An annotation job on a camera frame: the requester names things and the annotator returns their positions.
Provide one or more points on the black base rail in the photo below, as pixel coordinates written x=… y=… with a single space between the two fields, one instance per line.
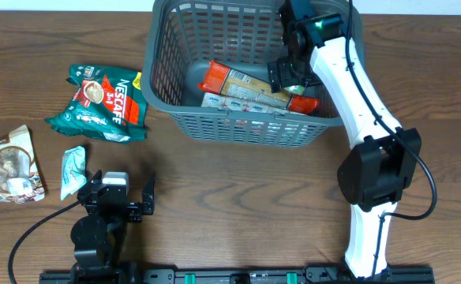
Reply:
x=307 y=275

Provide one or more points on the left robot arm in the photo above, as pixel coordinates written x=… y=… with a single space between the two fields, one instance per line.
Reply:
x=99 y=236

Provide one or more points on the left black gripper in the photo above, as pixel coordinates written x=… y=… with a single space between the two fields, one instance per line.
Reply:
x=136 y=211

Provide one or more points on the beige snack pouch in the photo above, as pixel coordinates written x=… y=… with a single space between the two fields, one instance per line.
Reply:
x=20 y=180

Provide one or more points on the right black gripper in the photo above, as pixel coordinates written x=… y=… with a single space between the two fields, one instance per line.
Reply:
x=284 y=75

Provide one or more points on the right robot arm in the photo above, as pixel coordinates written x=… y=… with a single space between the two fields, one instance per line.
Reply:
x=380 y=165

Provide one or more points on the green lid jar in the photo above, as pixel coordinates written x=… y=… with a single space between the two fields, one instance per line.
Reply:
x=295 y=89

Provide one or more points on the orange spaghetti pack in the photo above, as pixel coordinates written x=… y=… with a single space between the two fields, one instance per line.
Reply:
x=223 y=80

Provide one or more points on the multipack tissue packets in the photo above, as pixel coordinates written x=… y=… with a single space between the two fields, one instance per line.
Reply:
x=238 y=105

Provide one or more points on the grey plastic basket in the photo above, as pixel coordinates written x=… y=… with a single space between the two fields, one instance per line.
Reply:
x=186 y=35

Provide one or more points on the small light blue packet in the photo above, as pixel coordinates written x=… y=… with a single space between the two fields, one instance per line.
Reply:
x=73 y=171

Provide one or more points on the green Nescafe coffee bag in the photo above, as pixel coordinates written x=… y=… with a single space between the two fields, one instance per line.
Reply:
x=108 y=105

